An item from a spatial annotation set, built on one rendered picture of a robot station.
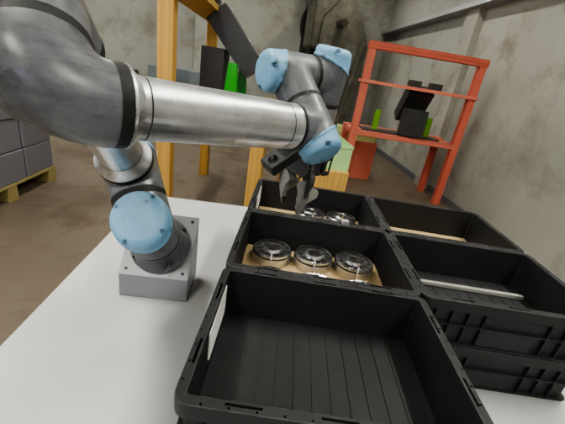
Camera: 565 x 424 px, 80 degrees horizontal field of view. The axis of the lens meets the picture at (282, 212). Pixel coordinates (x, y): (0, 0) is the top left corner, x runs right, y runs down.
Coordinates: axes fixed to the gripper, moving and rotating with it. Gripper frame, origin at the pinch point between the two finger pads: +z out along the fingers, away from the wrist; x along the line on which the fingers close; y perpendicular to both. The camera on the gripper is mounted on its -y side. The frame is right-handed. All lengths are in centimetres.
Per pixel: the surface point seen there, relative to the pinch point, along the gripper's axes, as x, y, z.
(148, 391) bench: -11.8, -38.4, 27.3
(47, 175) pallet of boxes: 296, -13, 134
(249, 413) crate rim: -35, -36, 1
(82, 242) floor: 167, -14, 123
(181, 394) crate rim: -29, -41, 2
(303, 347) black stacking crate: -26.3, -15.2, 13.3
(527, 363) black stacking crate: -55, 25, 13
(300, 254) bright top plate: -4.2, 4.6, 14.1
